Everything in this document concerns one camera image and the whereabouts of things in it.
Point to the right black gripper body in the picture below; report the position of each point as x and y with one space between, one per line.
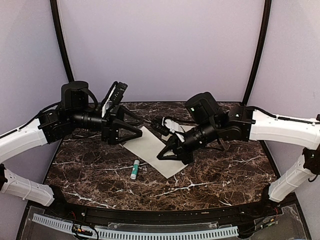
187 156

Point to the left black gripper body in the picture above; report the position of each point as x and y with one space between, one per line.
106 124

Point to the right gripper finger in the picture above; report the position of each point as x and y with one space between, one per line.
165 133
167 154

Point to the cream envelope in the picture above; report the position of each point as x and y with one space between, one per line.
186 128

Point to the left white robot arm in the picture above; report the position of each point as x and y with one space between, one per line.
77 109

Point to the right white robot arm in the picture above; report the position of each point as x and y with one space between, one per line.
243 123

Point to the green white glue stick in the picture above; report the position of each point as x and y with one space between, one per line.
135 169

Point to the black front rail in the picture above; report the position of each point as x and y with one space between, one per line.
239 214

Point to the white slotted cable duct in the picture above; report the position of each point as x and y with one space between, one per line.
119 231

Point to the left black frame post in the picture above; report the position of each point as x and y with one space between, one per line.
60 40

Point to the black frame post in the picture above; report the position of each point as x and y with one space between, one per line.
60 40
258 52

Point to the right black frame post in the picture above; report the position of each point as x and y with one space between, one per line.
258 52

